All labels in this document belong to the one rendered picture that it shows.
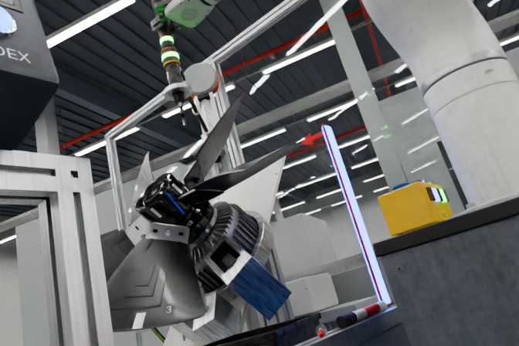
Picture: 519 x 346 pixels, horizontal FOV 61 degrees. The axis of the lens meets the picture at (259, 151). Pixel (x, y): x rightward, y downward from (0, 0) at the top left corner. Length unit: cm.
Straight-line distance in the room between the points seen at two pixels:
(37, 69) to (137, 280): 63
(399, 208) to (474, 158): 39
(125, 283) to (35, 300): 309
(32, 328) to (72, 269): 364
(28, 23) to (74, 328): 21
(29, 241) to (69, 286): 373
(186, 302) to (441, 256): 47
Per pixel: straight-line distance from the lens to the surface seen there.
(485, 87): 64
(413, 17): 67
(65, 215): 36
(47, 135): 794
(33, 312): 399
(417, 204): 98
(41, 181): 36
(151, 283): 88
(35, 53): 33
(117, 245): 113
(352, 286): 160
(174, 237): 100
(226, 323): 97
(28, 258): 405
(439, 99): 65
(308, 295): 144
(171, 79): 112
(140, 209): 103
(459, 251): 53
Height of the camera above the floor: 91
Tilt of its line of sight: 19 degrees up
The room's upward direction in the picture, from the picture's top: 15 degrees counter-clockwise
